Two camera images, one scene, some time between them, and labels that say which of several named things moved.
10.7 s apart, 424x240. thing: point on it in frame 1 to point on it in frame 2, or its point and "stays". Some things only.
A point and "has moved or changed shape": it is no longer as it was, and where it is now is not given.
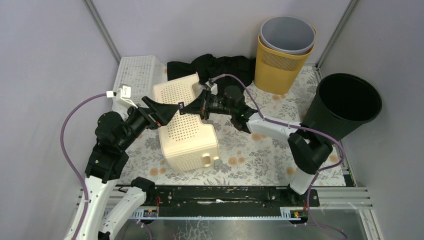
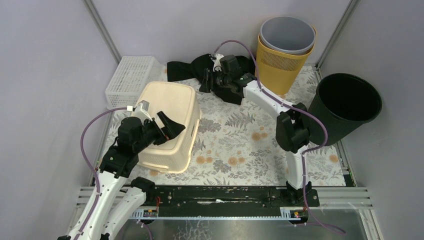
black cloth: (208, 67) stays
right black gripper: (200, 106) to (206, 86)
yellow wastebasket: (275, 71) stays
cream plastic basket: (189, 142) has moved or changed shape
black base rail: (229, 201) stays
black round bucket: (342, 103) stays
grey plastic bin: (287, 35) stays
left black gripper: (151, 117) to (159, 127)
